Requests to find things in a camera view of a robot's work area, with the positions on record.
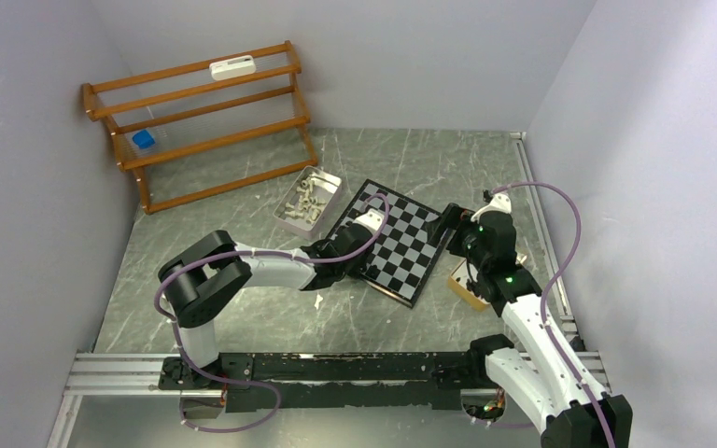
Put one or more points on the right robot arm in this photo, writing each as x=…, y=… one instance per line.
x=562, y=399

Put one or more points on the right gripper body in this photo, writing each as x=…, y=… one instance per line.
x=467, y=229

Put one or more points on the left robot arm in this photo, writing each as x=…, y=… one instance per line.
x=199, y=282

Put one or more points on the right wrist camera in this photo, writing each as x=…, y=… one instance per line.
x=500, y=202

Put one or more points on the gold tin of black pieces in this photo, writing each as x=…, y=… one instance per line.
x=462, y=283

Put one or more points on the white box on rack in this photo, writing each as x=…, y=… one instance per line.
x=238, y=66

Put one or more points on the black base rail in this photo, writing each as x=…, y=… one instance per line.
x=244, y=383

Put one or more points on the pink tin of white pieces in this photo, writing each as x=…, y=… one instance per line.
x=308, y=201

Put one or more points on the wooden shelf rack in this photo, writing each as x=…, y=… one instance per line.
x=259, y=117

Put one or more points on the chessboard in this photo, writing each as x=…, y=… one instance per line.
x=402, y=258

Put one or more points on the blue cap container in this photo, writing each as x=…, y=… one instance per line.
x=143, y=140

